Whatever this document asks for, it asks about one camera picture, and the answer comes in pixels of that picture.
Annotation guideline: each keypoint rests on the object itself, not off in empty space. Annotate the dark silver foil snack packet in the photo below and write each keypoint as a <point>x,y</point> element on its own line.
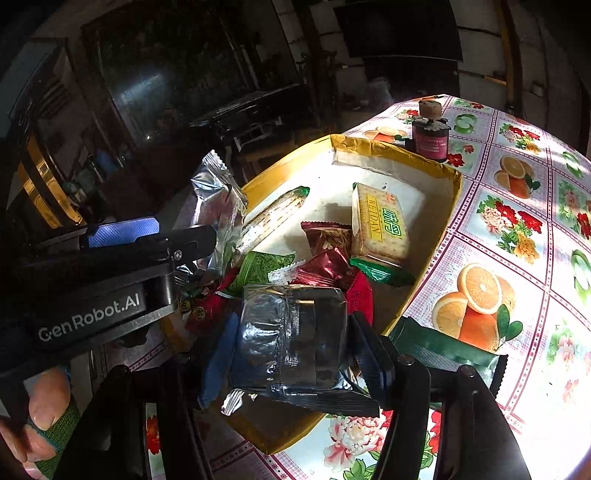
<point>295,341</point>

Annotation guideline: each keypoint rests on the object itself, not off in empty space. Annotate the dark coffee table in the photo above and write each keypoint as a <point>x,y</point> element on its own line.
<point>249,115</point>

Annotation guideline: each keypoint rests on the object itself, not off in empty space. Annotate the maroon foil snack packet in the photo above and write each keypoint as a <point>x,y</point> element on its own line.
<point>328,270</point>

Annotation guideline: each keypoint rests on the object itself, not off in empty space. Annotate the brown red snack packet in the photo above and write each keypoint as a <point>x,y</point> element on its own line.
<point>325,240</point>

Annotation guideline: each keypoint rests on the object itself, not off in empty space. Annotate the wooden stool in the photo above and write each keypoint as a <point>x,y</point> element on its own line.
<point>272,147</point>

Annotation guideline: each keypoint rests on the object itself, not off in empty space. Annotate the long cracker packet green end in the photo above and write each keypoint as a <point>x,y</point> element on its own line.
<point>272,217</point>

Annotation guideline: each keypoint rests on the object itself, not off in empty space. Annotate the red snack packet white edge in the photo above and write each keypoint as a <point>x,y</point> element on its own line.
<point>362,295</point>

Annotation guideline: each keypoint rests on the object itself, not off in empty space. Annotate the bright silver foil snack packet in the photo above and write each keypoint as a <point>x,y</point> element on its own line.
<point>217,198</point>

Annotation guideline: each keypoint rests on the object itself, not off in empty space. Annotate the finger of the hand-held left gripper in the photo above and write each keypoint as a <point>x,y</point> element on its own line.
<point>124,232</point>
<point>194,244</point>

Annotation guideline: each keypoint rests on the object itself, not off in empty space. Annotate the red snack packet round logo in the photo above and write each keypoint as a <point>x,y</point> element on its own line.
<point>205,314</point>

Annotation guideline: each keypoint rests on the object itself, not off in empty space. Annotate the dark cabinet with gold trim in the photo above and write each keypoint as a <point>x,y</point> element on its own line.
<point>37,161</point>

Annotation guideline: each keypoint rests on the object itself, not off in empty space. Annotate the white plastic bag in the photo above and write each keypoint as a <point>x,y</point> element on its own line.
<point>376,90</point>

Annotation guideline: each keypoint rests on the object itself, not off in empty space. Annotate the black television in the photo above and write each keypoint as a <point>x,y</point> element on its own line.
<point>397,27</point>

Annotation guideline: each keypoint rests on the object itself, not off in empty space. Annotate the green patterned snack packet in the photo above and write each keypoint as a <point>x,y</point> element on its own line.
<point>261,272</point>

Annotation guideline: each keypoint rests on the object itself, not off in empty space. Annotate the person's left hand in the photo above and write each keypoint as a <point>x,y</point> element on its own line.
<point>46,399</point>

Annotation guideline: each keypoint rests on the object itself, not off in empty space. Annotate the large glass fish tank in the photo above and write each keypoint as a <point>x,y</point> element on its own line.
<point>184,69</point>

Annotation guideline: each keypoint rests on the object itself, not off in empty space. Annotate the yellow cracker packet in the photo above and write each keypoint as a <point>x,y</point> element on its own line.
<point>378,226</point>

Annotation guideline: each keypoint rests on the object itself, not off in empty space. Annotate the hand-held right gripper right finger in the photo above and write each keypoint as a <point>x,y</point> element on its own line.
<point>374,364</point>

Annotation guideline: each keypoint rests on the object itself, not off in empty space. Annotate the pink jar with black lid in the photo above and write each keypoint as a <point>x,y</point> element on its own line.
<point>429,143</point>

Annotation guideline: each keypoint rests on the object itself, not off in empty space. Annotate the dark tv cabinet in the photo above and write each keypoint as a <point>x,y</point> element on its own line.
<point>415,78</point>

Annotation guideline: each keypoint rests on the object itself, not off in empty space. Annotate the large dark green snack packet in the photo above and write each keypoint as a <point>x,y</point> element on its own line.
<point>443,346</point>

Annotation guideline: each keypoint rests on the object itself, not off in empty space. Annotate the floral fruit print tablecloth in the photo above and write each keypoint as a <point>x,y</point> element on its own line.
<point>508,221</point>

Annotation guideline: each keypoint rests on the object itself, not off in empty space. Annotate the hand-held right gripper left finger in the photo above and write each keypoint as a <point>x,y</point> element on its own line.
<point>217,364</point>

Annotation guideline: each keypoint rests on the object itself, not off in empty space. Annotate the yellow-taped cardboard box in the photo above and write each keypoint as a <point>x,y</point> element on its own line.
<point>323,182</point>

